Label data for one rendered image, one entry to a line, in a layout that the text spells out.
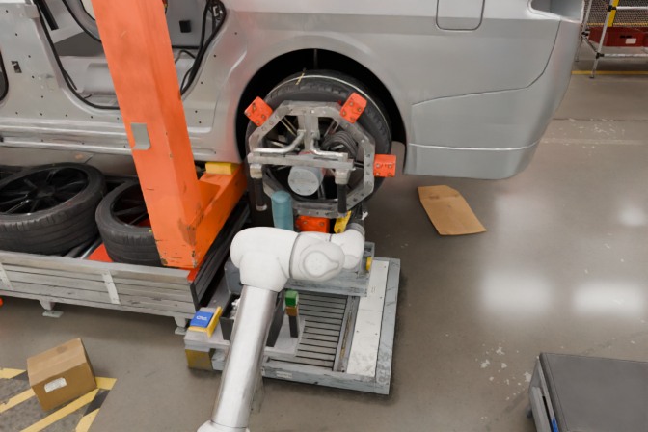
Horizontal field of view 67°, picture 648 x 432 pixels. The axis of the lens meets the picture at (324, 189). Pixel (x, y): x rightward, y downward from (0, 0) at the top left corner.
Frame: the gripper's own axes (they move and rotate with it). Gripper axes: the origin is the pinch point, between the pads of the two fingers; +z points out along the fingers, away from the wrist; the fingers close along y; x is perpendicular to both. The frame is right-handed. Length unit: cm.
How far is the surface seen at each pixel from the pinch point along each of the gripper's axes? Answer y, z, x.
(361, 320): -38, -18, -41
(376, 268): -35, 22, -44
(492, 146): 58, 10, -19
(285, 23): 32, 10, 77
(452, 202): -9, 106, -80
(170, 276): -77, -33, 41
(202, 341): -48, -72, 22
